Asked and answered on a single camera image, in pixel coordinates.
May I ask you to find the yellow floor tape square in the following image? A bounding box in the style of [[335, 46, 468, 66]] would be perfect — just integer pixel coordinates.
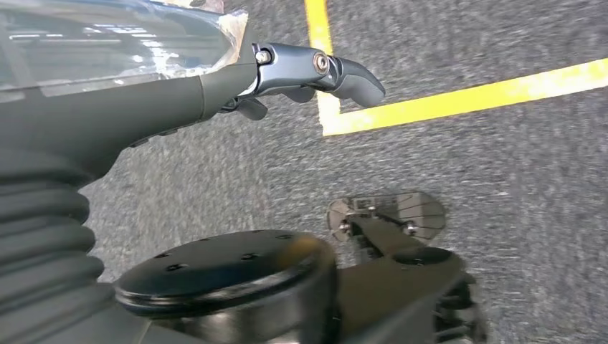
[[303, 0, 608, 138]]

